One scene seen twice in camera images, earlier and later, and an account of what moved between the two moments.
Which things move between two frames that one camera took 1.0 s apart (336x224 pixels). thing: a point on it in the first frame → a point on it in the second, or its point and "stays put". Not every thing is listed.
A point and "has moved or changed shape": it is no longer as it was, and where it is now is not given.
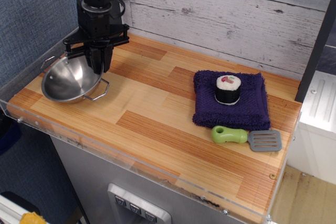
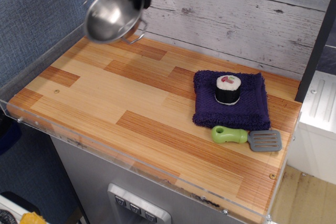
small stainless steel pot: (72, 80) has moved or changed shape
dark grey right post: (317, 50) stays put
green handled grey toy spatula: (260, 140) stays put
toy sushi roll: (228, 89) stays put
